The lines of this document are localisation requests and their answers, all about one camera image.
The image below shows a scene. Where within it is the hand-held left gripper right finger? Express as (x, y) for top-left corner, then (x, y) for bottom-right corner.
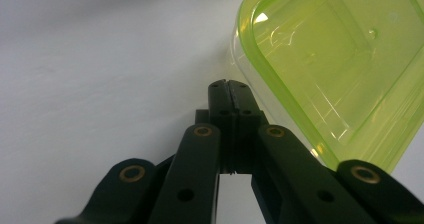
(228, 79), (270, 176)

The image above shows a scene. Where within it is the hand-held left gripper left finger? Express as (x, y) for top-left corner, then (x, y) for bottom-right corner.
(194, 79), (236, 176)

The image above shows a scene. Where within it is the green plastic container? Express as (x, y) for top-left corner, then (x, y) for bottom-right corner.
(227, 0), (424, 174)

